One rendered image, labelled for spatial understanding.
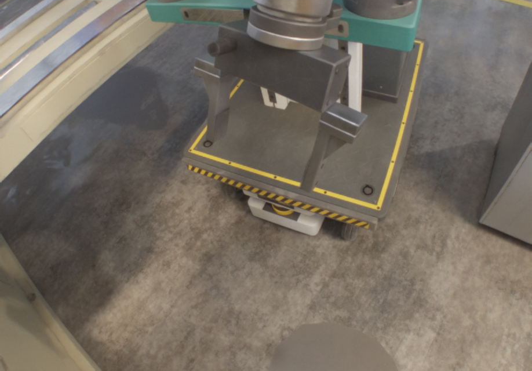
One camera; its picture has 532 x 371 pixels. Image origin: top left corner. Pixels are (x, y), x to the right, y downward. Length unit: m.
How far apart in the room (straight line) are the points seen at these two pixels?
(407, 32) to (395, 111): 0.60
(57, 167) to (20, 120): 1.00
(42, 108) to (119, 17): 0.40
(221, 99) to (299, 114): 0.81
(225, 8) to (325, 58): 0.50
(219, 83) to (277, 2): 0.13
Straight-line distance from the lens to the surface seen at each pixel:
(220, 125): 0.43
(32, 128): 1.12
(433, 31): 2.31
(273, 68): 0.34
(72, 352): 1.45
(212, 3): 0.81
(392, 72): 1.17
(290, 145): 1.12
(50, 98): 1.12
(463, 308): 1.28
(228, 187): 1.29
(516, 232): 1.34
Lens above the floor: 1.18
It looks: 49 degrees down
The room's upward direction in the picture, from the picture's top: 16 degrees counter-clockwise
